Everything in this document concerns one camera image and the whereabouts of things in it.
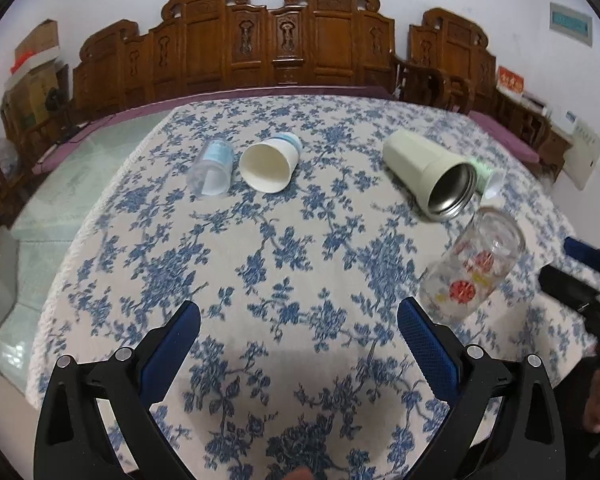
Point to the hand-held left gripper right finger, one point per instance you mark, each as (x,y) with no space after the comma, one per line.
(425,350)

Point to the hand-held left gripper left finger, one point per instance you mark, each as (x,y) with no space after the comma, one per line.
(172,347)

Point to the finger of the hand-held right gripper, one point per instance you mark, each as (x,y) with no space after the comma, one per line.
(567,285)
(587,255)

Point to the clear glass cup red print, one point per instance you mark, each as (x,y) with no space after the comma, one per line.
(472,270)

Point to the small green cup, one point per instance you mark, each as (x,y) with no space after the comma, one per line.
(487,176)

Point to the cream steel-lined thermos cup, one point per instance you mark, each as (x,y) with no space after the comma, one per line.
(427,175)

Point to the clear plastic cup blue label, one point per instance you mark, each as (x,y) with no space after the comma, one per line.
(211,169)

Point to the white paper cup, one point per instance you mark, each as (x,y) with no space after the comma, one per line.
(271,166)

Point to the person's right hand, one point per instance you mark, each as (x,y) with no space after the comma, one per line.
(597,400)

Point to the wooden side table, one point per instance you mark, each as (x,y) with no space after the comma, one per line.
(535,125)

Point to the short purple seat cushion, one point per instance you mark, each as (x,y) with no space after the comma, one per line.
(505,135)

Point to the blue floral tablecloth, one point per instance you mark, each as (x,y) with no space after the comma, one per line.
(290,260)

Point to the red paper sign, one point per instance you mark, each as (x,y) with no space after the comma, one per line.
(511,80)

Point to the carved wooden armchair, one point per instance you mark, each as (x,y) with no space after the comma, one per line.
(450,60)

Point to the stack of cardboard boxes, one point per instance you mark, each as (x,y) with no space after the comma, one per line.
(32,85)

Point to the carved wooden sofa bench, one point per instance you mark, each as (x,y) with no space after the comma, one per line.
(240,45)

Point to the grey wall panel box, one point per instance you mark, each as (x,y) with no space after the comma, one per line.
(571,24)

